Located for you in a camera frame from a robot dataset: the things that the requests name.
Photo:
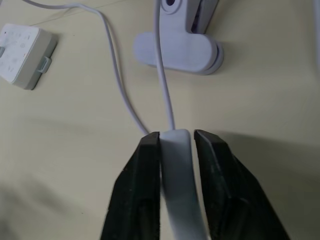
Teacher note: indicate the white power strip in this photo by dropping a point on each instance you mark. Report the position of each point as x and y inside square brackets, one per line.
[23, 55]

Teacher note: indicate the white lamp clamp base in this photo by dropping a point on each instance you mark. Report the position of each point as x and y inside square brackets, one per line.
[180, 42]

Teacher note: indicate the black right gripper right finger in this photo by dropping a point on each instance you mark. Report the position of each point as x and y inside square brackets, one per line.
[232, 195]

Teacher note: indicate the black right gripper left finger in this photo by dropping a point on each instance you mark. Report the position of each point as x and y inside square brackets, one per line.
[135, 190]

